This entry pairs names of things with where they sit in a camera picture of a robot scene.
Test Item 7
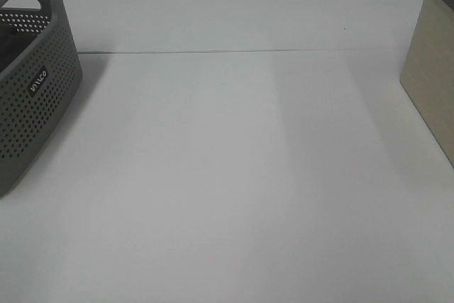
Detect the dark navy towel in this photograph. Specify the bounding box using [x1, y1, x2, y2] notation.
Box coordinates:
[0, 28, 28, 71]

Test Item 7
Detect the grey perforated plastic basket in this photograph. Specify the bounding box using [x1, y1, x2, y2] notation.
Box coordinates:
[1, 0, 82, 195]

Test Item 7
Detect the beige fabric storage bin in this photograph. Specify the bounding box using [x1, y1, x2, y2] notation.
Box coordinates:
[399, 0, 453, 163]

